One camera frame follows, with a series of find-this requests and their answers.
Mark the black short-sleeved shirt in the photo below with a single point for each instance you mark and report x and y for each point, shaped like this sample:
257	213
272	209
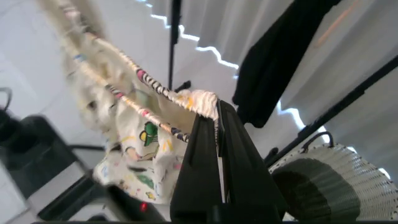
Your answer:
273	62

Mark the white laundry basket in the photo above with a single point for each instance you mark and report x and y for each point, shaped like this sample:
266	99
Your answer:
357	168

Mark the black clothes rack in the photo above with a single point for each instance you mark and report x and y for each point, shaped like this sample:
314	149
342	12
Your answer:
342	103

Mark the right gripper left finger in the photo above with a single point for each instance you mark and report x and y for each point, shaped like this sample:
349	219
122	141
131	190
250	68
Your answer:
196	180

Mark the white curtain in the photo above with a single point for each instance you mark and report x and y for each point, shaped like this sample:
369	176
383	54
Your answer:
217	25

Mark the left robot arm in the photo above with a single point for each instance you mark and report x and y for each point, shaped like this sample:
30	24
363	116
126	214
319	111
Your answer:
7	130

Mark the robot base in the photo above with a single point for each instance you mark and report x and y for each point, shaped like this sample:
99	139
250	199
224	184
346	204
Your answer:
46	161

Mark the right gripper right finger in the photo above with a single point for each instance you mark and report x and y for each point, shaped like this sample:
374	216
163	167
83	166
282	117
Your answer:
248	183

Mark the cream printed garment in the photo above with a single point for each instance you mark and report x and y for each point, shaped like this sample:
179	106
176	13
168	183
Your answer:
140	161

